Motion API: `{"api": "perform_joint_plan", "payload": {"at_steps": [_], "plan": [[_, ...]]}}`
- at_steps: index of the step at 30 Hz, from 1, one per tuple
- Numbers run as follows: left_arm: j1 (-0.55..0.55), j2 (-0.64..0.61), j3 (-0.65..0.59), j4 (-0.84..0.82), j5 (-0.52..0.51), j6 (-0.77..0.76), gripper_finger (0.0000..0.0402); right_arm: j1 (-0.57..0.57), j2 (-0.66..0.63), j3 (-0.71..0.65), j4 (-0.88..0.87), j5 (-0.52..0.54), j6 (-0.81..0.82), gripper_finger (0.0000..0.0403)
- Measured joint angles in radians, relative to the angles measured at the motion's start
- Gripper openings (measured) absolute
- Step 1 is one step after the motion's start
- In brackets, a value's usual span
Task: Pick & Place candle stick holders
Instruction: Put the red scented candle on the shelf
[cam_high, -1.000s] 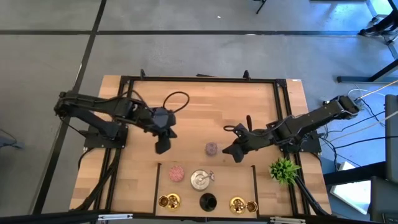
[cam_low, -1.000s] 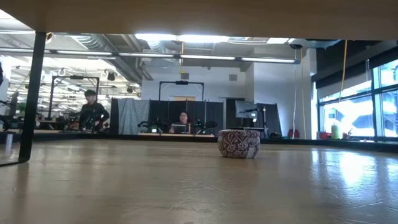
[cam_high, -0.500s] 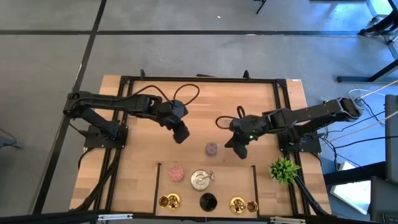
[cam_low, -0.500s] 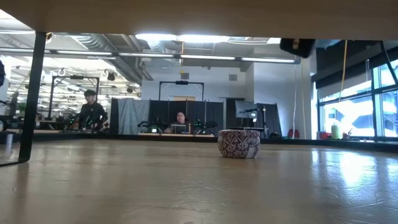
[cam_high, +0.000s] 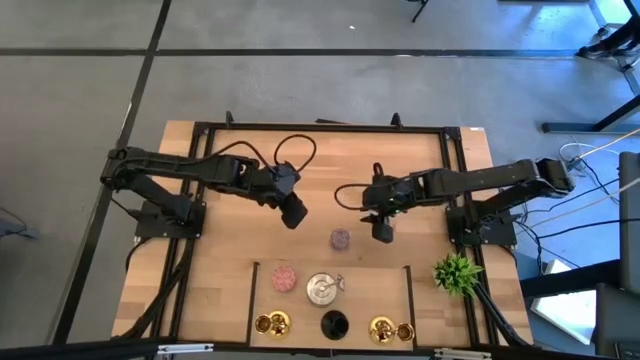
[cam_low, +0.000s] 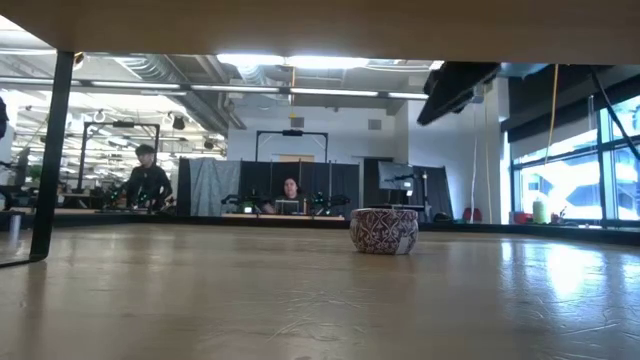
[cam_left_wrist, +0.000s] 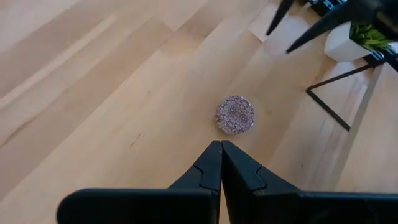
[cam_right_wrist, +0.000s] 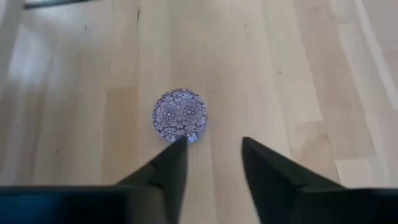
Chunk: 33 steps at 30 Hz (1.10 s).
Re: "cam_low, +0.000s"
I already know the purple ball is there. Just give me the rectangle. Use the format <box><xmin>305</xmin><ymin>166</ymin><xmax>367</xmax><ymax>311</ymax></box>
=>
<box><xmin>348</xmin><ymin>207</ymin><xmax>420</xmax><ymax>256</ymax></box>

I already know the black curtain partition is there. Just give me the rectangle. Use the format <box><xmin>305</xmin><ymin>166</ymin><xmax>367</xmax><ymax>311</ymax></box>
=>
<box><xmin>177</xmin><ymin>158</ymin><xmax>361</xmax><ymax>217</ymax></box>
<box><xmin>363</xmin><ymin>157</ymin><xmax>455</xmax><ymax>220</ymax></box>

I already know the computer monitor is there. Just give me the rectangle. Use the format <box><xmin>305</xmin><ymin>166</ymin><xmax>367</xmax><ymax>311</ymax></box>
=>
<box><xmin>377</xmin><ymin>160</ymin><xmax>416</xmax><ymax>192</ymax></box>

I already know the raised wooden shelf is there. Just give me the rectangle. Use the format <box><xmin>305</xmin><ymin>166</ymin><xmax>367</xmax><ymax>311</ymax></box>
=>
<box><xmin>0</xmin><ymin>0</ymin><xmax>640</xmax><ymax>65</ymax></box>

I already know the green bottle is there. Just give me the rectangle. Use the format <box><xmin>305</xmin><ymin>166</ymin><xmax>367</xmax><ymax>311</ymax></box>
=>
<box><xmin>531</xmin><ymin>197</ymin><xmax>550</xmax><ymax>225</ymax></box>

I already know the person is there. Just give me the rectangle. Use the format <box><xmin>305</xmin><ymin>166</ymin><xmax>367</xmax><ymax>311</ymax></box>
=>
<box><xmin>260</xmin><ymin>176</ymin><xmax>310</xmax><ymax>216</ymax></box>
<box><xmin>116</xmin><ymin>143</ymin><xmax>175</xmax><ymax>212</ymax></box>

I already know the grey curtain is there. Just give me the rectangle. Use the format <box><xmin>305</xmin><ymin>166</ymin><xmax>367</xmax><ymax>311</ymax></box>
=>
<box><xmin>187</xmin><ymin>157</ymin><xmax>242</xmax><ymax>217</ymax></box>

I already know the yellow hanging cable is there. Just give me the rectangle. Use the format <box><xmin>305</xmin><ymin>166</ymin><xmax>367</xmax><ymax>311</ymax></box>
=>
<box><xmin>546</xmin><ymin>63</ymin><xmax>561</xmax><ymax>166</ymax></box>

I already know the right arm cable loop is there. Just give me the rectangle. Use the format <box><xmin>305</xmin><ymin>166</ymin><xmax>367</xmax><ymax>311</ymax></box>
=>
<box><xmin>589</xmin><ymin>64</ymin><xmax>640</xmax><ymax>161</ymax></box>

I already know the black gantry frame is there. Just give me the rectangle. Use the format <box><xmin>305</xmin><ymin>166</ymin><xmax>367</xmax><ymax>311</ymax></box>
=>
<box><xmin>254</xmin><ymin>128</ymin><xmax>330</xmax><ymax>164</ymax></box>
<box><xmin>78</xmin><ymin>121</ymin><xmax>161</xmax><ymax>194</ymax></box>

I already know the black table frame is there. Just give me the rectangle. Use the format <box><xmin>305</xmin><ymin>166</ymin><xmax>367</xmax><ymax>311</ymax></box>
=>
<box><xmin>0</xmin><ymin>212</ymin><xmax>640</xmax><ymax>247</ymax></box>

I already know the black shelf support bracket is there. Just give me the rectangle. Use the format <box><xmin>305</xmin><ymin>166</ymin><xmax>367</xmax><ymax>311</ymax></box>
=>
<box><xmin>0</xmin><ymin>49</ymin><xmax>76</xmax><ymax>270</ymax></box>

